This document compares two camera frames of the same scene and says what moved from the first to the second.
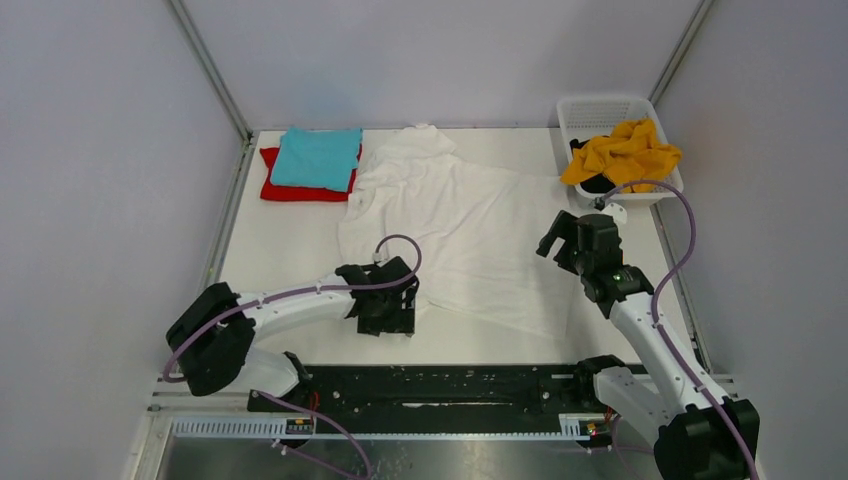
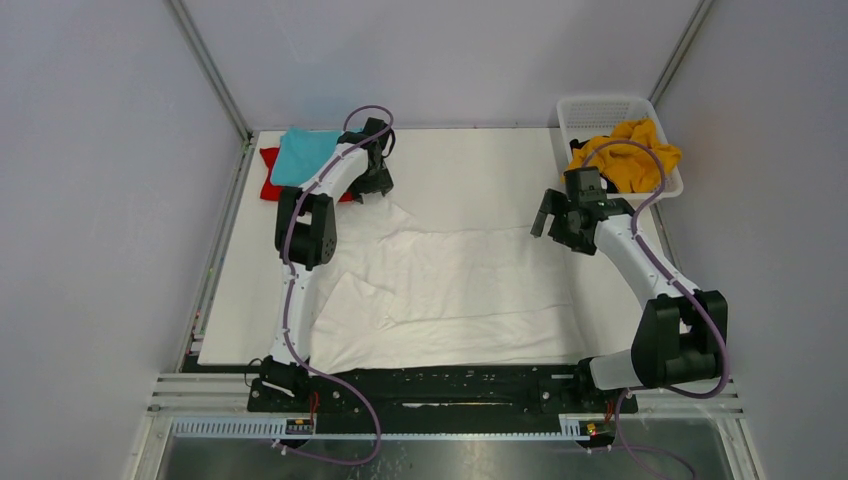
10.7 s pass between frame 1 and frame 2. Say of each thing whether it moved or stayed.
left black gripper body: moved
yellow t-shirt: stayed
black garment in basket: stayed
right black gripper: moved
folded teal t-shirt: stayed
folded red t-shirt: stayed
